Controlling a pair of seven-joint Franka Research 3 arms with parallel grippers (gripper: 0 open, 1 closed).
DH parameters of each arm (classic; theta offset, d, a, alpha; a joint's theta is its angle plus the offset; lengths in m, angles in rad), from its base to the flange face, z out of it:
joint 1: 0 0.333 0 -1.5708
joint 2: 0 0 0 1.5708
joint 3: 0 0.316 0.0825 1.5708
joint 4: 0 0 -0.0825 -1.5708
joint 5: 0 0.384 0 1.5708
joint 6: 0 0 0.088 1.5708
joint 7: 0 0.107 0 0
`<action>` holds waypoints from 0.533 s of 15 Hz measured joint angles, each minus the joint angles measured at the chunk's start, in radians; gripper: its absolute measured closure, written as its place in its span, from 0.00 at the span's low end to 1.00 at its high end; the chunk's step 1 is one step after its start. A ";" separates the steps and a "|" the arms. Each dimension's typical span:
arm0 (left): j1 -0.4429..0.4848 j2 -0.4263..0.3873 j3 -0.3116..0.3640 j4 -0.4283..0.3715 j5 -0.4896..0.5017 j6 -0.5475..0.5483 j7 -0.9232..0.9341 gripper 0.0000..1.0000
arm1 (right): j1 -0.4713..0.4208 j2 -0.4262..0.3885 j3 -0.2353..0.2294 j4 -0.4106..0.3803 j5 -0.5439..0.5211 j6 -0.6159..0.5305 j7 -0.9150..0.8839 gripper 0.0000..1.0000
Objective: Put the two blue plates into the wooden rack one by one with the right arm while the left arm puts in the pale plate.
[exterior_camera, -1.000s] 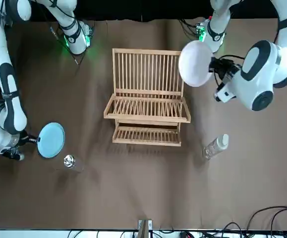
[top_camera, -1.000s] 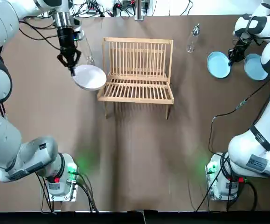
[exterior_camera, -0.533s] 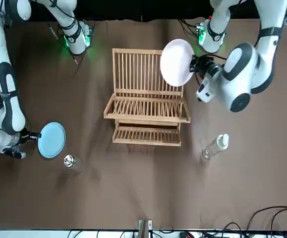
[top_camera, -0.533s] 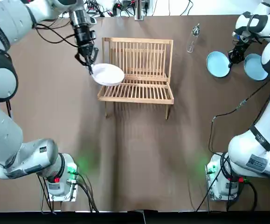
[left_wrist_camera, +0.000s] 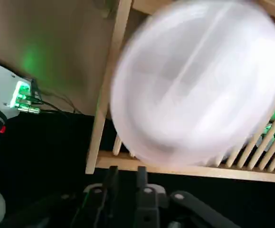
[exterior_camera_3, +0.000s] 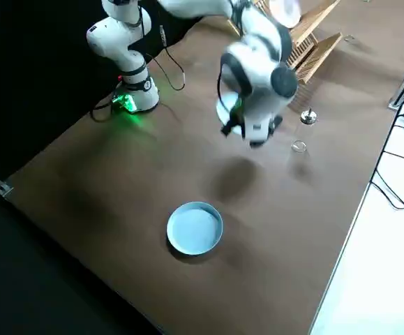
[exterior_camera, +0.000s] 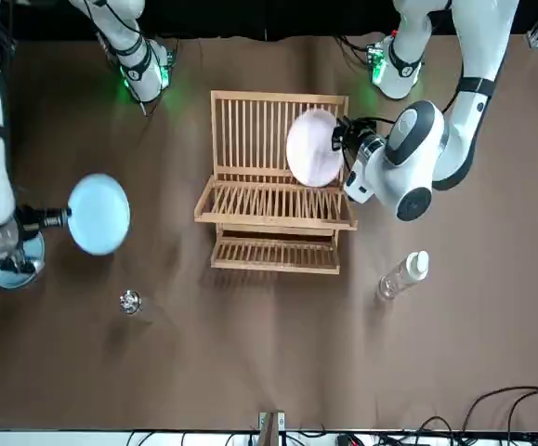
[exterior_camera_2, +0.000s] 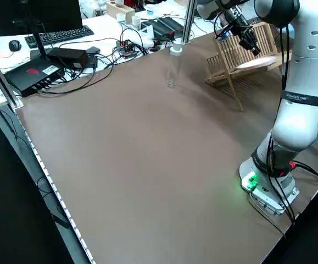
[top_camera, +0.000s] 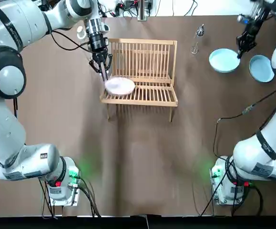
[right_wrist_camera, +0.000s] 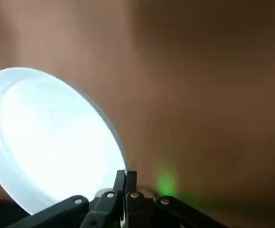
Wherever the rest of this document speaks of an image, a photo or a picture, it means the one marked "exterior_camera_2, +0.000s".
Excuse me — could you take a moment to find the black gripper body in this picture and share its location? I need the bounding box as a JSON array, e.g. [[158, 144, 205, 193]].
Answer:
[[226, 9, 254, 39]]

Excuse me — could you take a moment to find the pale pink plate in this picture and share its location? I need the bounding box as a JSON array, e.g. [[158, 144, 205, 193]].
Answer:
[[235, 56, 278, 72]]

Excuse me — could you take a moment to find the wooden dish rack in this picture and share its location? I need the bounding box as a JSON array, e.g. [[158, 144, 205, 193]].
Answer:
[[204, 21, 293, 112]]

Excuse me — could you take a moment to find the black electronics box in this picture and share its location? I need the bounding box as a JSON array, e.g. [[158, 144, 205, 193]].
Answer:
[[141, 16, 186, 39]]

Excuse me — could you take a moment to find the clear bottle white cap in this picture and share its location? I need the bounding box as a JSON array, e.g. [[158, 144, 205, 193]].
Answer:
[[166, 43, 183, 89]]

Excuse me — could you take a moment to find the hub with red plugs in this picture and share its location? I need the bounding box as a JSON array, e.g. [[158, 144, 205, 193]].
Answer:
[[116, 39, 138, 59]]

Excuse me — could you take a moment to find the black power adapter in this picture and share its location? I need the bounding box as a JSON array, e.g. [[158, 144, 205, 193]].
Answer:
[[47, 47, 90, 69]]

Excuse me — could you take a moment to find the black keyboard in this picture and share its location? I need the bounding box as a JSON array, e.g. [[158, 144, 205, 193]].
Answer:
[[24, 25, 95, 46]]

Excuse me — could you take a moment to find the black monitor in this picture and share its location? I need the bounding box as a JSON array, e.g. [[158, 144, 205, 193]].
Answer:
[[0, 0, 83, 37]]

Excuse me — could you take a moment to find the black router red logo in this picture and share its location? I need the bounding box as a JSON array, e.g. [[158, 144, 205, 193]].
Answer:
[[3, 20, 66, 98]]

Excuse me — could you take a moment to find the black mouse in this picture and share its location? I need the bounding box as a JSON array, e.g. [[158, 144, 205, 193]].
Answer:
[[8, 40, 22, 52]]

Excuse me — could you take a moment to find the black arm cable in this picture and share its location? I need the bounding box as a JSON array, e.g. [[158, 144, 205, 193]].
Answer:
[[213, 10, 294, 94]]

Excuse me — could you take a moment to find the black foot cable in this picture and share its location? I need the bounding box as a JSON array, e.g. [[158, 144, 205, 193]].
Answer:
[[248, 131, 318, 237]]

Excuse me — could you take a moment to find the black desk cable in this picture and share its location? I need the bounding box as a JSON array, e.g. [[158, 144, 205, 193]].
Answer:
[[36, 53, 116, 96]]

